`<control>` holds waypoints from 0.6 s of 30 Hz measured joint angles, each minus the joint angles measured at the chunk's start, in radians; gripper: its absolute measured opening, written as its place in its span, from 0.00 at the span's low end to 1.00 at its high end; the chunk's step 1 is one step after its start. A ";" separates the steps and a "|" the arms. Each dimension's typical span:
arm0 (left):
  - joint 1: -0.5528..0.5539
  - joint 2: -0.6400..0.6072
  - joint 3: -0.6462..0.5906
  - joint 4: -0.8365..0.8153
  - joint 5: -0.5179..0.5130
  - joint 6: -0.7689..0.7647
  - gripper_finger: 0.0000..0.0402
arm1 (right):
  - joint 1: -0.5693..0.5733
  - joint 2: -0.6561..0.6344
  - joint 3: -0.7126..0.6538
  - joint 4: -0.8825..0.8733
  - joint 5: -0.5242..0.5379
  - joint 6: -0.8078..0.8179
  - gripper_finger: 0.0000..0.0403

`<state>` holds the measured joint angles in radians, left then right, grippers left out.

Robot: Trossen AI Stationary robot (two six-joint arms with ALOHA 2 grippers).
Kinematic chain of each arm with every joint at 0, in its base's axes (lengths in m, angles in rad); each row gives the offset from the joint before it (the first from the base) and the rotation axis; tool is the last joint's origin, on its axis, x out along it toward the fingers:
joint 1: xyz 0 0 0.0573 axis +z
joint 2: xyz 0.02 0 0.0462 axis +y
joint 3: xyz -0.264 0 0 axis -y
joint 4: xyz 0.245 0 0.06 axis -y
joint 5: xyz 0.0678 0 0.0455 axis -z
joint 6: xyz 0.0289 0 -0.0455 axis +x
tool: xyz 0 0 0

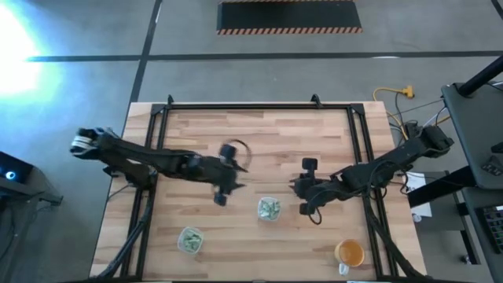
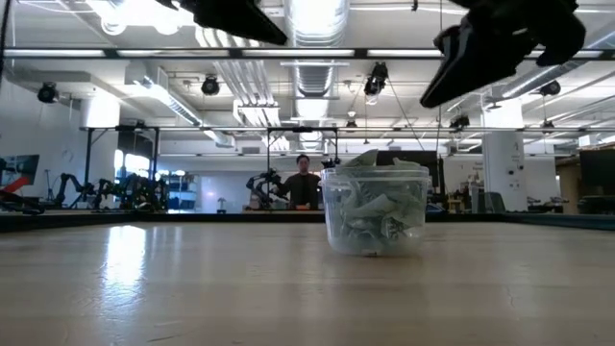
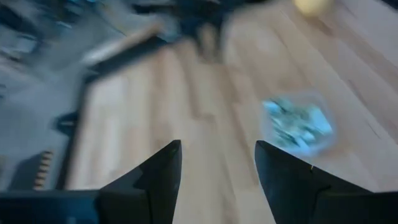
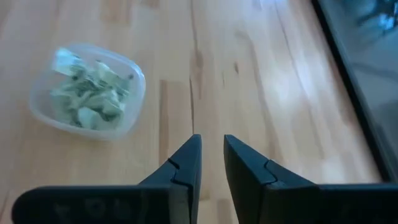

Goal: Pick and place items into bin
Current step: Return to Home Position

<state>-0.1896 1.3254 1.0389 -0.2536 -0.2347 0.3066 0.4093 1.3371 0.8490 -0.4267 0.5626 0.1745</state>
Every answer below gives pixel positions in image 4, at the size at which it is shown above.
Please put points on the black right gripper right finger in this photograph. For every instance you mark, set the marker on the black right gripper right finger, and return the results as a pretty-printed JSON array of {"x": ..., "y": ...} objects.
[{"x": 264, "y": 196}]

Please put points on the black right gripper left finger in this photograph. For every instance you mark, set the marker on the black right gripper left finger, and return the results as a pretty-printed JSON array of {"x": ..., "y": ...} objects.
[{"x": 174, "y": 199}]

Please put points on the clear plastic container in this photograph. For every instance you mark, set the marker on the clear plastic container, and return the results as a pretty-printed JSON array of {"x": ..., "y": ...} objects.
[{"x": 40, "y": 105}]

